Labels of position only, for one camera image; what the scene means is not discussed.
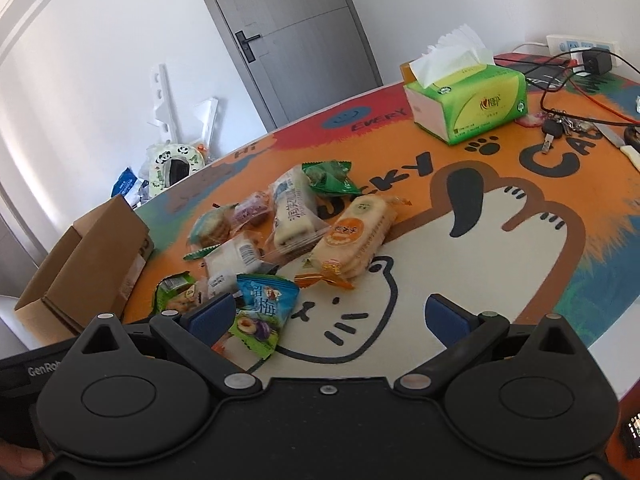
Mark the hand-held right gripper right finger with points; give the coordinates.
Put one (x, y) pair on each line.
(446, 322)

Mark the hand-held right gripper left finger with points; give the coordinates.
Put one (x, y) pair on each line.
(212, 316)

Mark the brown cardboard box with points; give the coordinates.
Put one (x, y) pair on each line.
(95, 255)

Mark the green snack packet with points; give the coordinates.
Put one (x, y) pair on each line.
(330, 180)

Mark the person's left hand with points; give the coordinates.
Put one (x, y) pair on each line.
(17, 465)

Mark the small orange snack packet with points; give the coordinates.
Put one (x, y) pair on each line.
(221, 344)

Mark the green biscuit packet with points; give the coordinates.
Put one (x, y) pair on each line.
(177, 295)

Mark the blue plum candy packet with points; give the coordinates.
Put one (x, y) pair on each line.
(262, 310)

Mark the short white bread packet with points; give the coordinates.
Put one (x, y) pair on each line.
(235, 262)

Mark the printed cat table mat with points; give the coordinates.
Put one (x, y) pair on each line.
(500, 260)

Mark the round cookie packet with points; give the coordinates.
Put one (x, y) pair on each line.
(212, 227)

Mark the purple snack packet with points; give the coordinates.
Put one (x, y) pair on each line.
(252, 209)

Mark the orange rice cracker packet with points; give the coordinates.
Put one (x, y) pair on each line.
(350, 237)

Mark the long white bread packet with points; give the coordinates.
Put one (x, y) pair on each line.
(292, 210)

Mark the blue plastic bag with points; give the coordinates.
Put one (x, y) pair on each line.
(125, 182)

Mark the dark device with lights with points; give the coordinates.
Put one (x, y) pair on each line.
(632, 435)

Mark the pink round trinket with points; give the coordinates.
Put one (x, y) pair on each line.
(530, 120)

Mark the tall white rack board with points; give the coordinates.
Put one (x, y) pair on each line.
(162, 100)

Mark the bunch of keys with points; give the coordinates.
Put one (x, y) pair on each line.
(560, 130)

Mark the green tissue box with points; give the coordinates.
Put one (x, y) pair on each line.
(470, 95)

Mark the black flat pouch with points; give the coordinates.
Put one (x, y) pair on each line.
(545, 76)

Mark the red flat book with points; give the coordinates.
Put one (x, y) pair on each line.
(520, 58)

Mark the black power adapter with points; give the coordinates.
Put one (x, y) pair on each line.
(597, 61)

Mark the grey door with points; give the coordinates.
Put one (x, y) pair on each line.
(295, 25)

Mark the white power strip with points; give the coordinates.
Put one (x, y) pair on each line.
(580, 42)

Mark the white shelf bracket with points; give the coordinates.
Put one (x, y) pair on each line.
(207, 125)

